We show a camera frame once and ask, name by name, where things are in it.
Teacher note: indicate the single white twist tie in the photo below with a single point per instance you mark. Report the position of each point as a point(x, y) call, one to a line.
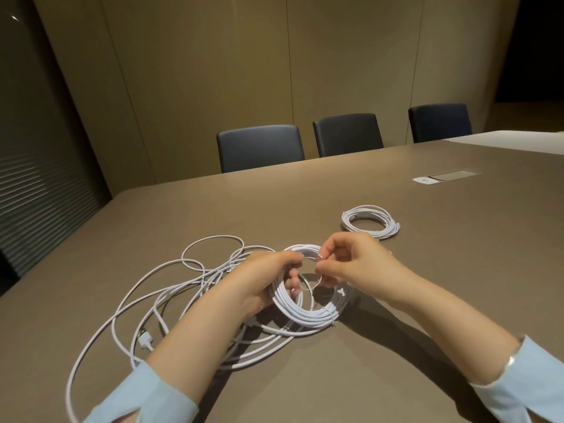
point(321, 256)

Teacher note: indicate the dark meeting chair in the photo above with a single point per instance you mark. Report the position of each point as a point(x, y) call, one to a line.
point(260, 148)
point(348, 135)
point(440, 123)

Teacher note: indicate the glass partition with grey blinds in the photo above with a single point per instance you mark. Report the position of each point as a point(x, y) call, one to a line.
point(39, 193)

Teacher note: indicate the white table socket panel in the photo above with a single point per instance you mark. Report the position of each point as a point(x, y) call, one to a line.
point(424, 180)

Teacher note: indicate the person's right hand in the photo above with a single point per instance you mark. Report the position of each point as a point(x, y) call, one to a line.
point(370, 268)

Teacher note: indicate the person's right forearm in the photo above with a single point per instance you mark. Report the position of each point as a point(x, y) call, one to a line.
point(454, 317)

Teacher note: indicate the pale beige table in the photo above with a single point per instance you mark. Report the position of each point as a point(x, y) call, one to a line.
point(506, 143)

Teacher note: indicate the person's left forearm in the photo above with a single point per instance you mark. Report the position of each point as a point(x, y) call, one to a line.
point(185, 352)

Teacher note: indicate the person's left hand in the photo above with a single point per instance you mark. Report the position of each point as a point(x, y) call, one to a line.
point(251, 281)

